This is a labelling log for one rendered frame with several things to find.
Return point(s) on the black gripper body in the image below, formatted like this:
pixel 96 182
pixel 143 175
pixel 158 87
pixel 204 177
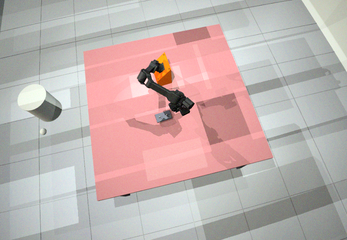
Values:
pixel 184 110

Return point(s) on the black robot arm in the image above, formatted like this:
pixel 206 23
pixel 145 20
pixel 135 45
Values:
pixel 176 98

